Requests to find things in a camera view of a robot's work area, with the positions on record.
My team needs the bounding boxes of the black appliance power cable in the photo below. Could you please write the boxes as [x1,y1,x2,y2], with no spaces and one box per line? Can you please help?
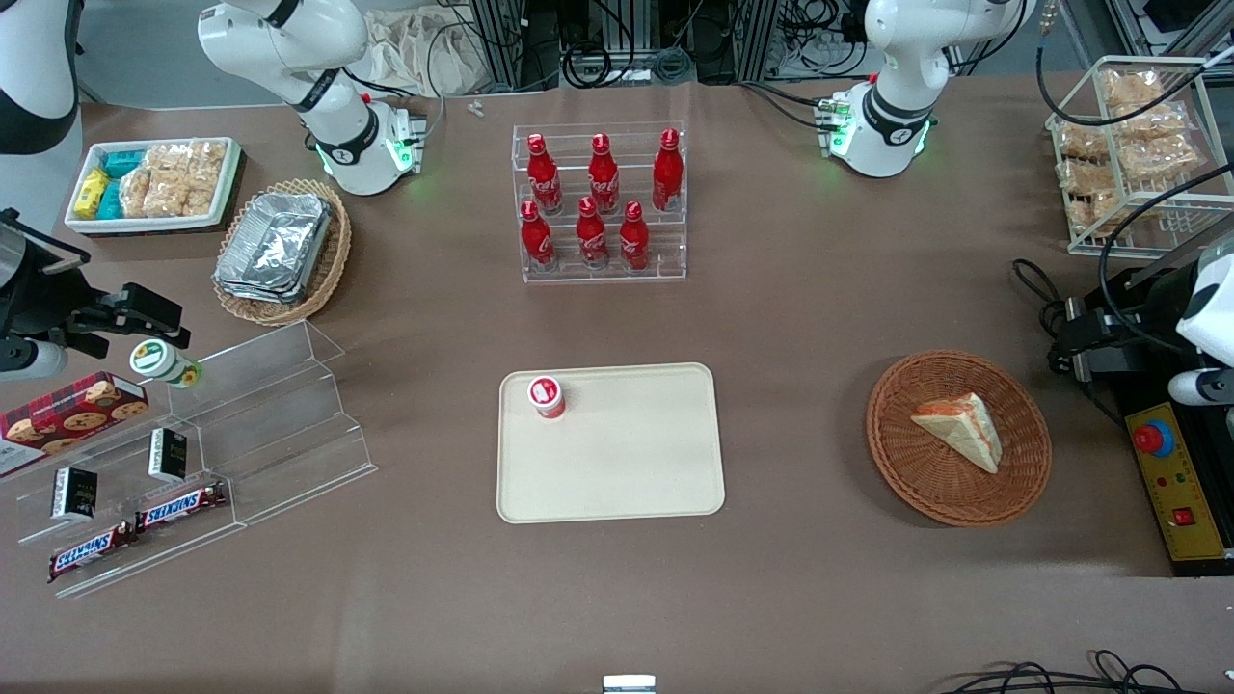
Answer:
[1011,257,1073,379]

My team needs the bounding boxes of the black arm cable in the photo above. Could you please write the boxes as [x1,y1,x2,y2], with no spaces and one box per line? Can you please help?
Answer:
[1035,0,1234,127]
[1098,164,1234,334]

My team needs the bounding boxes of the clear acrylic bottle rack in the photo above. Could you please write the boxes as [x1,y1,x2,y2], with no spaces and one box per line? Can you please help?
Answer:
[511,120,688,284]

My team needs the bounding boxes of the aluminium frame rack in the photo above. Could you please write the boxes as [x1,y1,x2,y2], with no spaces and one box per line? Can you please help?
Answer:
[467,0,869,93]

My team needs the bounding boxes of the red cola bottle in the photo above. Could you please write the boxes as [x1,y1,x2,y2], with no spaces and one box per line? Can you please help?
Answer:
[588,133,621,216]
[652,128,685,214]
[520,200,558,272]
[576,197,611,271]
[618,200,652,273]
[526,133,564,216]

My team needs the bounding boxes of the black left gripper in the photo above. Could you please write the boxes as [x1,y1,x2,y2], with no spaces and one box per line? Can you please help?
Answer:
[1078,273,1208,382]

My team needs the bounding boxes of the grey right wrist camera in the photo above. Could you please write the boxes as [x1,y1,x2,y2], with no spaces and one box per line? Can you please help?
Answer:
[0,341,69,383]

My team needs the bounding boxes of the yellow control panel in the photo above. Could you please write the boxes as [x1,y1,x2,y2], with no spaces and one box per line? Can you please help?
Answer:
[1125,402,1234,563]

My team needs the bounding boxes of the round brown wicker basket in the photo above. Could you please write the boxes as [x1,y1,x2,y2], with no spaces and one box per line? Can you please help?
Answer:
[866,350,1053,528]

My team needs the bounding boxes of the yellow snack packet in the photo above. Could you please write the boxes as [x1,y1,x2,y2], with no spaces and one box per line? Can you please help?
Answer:
[74,168,111,222]

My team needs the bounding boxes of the red tartan cookie box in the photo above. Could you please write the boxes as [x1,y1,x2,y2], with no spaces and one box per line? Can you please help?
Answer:
[0,371,151,479]

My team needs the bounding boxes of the stack of foil trays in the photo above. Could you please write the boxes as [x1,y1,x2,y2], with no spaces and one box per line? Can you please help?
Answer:
[213,192,335,306]

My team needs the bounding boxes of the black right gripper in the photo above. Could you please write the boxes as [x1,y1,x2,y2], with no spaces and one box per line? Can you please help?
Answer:
[0,207,192,356]

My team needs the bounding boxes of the white rectangular snack tray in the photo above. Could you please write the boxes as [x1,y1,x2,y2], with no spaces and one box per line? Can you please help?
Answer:
[64,136,243,236]

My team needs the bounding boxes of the beige cloth bag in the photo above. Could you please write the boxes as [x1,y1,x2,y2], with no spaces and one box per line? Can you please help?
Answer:
[363,7,494,98]

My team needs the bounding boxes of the snickers chocolate bar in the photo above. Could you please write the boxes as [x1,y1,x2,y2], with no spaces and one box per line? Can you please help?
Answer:
[47,522,137,585]
[134,481,230,534]

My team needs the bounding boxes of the small black box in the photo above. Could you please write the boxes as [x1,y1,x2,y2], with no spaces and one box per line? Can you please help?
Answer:
[49,467,100,522]
[147,427,190,484]

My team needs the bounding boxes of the oval light wicker basket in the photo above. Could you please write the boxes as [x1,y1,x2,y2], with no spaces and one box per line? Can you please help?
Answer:
[211,177,354,328]

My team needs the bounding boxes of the red-lidded small cup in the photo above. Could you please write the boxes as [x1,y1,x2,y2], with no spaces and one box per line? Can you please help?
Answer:
[526,375,568,421]

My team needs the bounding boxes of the rice cracker bag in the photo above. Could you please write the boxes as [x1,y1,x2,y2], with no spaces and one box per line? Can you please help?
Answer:
[1118,134,1202,183]
[1057,158,1120,198]
[1101,68,1166,108]
[1113,103,1190,142]
[1066,192,1125,238]
[186,140,228,218]
[145,144,196,219]
[1057,122,1113,161]
[120,166,157,220]

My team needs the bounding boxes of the triangular sandwich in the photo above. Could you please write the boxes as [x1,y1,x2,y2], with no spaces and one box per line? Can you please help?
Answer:
[910,391,1005,476]

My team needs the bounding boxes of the black floor cables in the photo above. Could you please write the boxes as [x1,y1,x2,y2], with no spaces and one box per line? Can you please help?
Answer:
[940,650,1234,694]

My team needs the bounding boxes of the beige plastic tray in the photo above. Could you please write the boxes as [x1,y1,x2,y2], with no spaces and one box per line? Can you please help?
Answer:
[496,362,727,525]

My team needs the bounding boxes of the clear acrylic stepped shelf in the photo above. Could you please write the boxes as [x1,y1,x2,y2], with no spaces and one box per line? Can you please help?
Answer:
[0,319,379,601]

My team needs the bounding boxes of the green-lidded white cup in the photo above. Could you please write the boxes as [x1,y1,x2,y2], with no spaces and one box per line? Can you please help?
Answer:
[129,338,204,390]

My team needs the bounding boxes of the black appliance box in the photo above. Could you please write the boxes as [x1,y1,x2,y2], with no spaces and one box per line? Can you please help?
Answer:
[1049,241,1234,579]

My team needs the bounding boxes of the white wire rack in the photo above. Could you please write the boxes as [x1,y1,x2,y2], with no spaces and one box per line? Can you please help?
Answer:
[1045,55,1234,258]

